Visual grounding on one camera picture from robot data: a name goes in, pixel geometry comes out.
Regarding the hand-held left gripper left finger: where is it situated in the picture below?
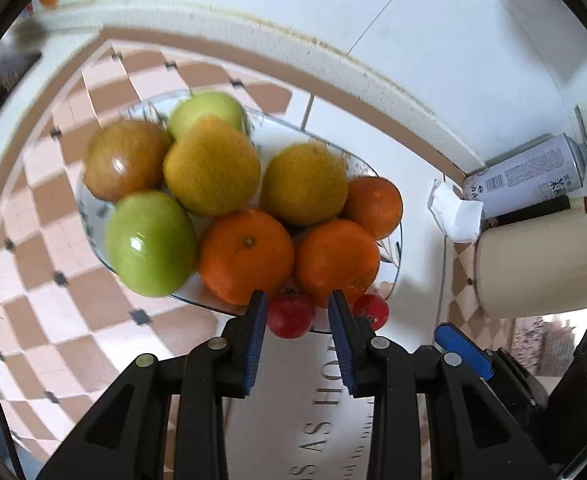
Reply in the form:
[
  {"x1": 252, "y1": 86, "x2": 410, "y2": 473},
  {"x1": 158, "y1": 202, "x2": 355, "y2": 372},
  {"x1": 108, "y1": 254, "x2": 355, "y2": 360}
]
[{"x1": 36, "y1": 290, "x2": 269, "y2": 480}]

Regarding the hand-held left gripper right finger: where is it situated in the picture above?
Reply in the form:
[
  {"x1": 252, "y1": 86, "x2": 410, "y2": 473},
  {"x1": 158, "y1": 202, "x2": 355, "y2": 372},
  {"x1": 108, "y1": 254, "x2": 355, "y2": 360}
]
[{"x1": 327, "y1": 290, "x2": 557, "y2": 480}]

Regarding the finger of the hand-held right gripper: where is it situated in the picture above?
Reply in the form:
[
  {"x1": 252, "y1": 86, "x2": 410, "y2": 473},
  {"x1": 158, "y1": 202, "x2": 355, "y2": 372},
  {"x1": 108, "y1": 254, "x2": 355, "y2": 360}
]
[{"x1": 433, "y1": 323, "x2": 549, "y2": 411}]

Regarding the small red fruit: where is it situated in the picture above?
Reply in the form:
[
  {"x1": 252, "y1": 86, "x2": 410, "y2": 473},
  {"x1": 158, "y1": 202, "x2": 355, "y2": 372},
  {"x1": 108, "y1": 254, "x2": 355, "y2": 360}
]
[
  {"x1": 352, "y1": 292, "x2": 390, "y2": 331},
  {"x1": 267, "y1": 287, "x2": 317, "y2": 339}
]

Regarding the large orange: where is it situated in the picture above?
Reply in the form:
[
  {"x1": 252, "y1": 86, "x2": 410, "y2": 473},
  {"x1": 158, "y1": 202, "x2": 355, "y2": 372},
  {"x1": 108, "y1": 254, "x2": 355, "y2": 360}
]
[{"x1": 198, "y1": 209, "x2": 295, "y2": 307}]

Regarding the large green apple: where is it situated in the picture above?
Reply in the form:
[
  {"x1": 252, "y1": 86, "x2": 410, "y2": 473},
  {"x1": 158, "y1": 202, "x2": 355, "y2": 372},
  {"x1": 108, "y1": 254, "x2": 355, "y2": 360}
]
[{"x1": 105, "y1": 190, "x2": 198, "y2": 297}]

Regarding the yellow lemon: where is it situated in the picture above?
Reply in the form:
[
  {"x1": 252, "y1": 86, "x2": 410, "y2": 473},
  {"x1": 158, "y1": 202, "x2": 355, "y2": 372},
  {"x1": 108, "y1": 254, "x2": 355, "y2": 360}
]
[{"x1": 260, "y1": 142, "x2": 349, "y2": 227}]

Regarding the speckled yellow-green lemon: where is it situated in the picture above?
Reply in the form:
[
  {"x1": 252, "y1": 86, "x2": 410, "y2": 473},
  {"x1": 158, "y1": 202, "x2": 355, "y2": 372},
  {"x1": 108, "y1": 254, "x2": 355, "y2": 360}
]
[{"x1": 162, "y1": 115, "x2": 262, "y2": 218}]

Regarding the printed white plate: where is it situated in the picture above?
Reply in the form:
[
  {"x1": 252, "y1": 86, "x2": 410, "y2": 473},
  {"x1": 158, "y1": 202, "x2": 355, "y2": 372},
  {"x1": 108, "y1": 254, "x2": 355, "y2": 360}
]
[{"x1": 76, "y1": 91, "x2": 403, "y2": 333}]

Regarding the red-brown apple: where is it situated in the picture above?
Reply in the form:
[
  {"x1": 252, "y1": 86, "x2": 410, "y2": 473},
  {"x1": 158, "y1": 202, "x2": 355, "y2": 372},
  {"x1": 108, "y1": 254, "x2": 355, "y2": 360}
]
[{"x1": 84, "y1": 120, "x2": 173, "y2": 202}]

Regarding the pale green apple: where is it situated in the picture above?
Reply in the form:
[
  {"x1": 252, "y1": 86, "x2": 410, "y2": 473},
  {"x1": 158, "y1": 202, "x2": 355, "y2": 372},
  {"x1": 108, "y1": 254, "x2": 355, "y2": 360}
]
[{"x1": 168, "y1": 91, "x2": 247, "y2": 141}]

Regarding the cream cylindrical container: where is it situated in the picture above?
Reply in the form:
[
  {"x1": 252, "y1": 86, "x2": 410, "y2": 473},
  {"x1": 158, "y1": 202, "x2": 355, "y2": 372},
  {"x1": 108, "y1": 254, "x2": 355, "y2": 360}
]
[{"x1": 475, "y1": 208, "x2": 587, "y2": 319}]

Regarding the white crumpled paper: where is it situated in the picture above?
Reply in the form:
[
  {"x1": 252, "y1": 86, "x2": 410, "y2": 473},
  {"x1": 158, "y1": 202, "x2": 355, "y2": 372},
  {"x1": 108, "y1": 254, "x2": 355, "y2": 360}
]
[{"x1": 426, "y1": 178, "x2": 484, "y2": 243}]

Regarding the white spray can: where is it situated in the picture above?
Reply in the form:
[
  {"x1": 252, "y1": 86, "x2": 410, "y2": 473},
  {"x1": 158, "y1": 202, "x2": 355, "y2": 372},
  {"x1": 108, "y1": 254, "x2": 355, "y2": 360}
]
[{"x1": 462, "y1": 133, "x2": 587, "y2": 217}]

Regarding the checkered table mat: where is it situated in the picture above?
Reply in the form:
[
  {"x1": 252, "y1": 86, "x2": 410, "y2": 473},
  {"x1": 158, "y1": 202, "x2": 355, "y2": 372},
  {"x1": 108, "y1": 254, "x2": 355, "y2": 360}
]
[{"x1": 0, "y1": 35, "x2": 474, "y2": 480}]

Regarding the black stove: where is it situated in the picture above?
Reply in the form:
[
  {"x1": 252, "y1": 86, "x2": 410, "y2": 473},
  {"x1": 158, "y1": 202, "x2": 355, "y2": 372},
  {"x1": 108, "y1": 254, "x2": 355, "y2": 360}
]
[{"x1": 0, "y1": 20, "x2": 44, "y2": 111}]

